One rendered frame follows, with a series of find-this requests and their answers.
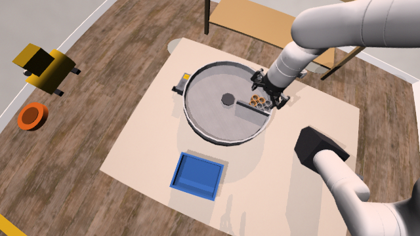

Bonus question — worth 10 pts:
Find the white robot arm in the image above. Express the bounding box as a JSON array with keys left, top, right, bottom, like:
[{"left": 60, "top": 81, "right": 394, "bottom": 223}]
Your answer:
[{"left": 267, "top": 0, "right": 420, "bottom": 236}]

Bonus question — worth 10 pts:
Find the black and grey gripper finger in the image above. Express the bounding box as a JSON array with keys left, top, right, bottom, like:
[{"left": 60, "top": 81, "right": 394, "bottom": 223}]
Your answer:
[
  {"left": 251, "top": 68, "right": 266, "bottom": 91},
  {"left": 268, "top": 90, "right": 290, "bottom": 110}
]

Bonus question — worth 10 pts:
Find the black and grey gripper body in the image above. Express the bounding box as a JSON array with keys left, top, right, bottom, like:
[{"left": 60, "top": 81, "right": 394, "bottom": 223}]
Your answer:
[{"left": 262, "top": 72, "right": 287, "bottom": 96}]

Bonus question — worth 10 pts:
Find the blue crate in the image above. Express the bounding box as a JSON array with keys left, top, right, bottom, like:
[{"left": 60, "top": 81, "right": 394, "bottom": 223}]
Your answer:
[{"left": 169, "top": 152, "right": 223, "bottom": 200}]

